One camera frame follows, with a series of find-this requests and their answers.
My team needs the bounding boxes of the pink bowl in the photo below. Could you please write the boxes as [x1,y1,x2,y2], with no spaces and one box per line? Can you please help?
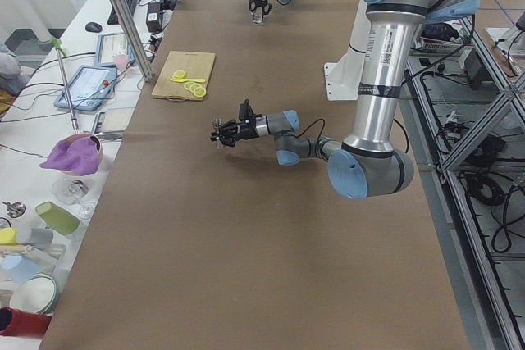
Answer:
[66,133,103,175]

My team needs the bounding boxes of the clear glass beaker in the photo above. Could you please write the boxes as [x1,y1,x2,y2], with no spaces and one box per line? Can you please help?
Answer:
[253,8,264,25]

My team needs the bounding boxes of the teach pendant far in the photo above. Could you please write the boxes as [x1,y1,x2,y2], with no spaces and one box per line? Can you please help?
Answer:
[94,33,135,67]

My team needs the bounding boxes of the teach pendant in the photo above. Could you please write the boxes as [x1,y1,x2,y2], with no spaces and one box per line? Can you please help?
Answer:
[94,33,135,67]
[68,66,117,111]

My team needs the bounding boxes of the green cup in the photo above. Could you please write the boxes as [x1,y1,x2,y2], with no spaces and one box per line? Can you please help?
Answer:
[34,202,80,235]

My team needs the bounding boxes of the wooden cutting board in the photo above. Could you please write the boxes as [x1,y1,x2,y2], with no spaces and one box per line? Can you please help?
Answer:
[151,51,216,101]

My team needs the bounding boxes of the black computer mouse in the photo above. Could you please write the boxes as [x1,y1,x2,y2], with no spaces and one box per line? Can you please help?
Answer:
[85,22,103,33]

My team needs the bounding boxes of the purple cloth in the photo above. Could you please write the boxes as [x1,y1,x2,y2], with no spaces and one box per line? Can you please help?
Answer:
[39,136,99,175]

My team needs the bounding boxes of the long metal grabber tool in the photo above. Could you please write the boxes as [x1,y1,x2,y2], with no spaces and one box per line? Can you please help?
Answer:
[52,36,80,134]

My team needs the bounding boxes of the teach pendant near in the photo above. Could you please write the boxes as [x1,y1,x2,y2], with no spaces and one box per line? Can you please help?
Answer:
[68,66,117,111]

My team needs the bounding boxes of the wine glass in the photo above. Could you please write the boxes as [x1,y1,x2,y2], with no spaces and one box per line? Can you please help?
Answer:
[51,179,96,220]

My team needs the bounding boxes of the black keyboard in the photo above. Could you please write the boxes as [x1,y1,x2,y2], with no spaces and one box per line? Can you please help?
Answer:
[107,0,141,26]

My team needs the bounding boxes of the aluminium frame post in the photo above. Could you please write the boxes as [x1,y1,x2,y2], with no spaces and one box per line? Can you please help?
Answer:
[109,0,153,82]

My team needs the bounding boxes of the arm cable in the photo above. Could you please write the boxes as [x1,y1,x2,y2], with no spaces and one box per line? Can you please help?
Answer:
[293,118,411,154]

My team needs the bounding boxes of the steel jigger measuring cup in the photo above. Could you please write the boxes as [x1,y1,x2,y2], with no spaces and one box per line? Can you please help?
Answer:
[211,118,223,149]

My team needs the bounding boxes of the red cylinder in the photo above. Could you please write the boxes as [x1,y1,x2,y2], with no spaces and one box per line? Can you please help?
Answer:
[1,307,52,339]

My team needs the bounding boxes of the light blue cup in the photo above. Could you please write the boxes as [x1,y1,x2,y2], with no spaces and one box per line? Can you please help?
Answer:
[1,253,41,284]

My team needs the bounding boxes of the lemon slice top pair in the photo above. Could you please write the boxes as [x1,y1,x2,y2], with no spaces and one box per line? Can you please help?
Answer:
[171,70,186,81]

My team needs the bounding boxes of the yellow plastic knife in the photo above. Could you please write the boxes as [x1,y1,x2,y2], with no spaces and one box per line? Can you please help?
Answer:
[170,77,206,84]

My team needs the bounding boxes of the white bowl green rim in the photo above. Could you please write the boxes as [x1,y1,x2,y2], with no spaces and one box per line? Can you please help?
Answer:
[9,275,59,315]

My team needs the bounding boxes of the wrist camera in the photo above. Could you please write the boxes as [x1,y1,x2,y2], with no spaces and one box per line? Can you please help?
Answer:
[239,99,263,122]

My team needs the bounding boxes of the lemon slice front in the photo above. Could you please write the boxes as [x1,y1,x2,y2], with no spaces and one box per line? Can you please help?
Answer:
[192,88,207,98]

